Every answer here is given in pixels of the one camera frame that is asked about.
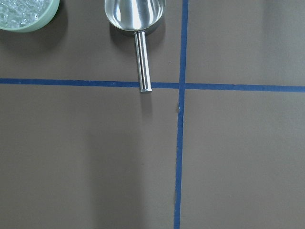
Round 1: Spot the steel ice scoop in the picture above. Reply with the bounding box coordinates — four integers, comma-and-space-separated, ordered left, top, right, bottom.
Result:
104, 0, 166, 94

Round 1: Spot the green bowl of ice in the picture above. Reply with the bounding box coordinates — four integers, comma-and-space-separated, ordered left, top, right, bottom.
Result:
0, 0, 60, 33

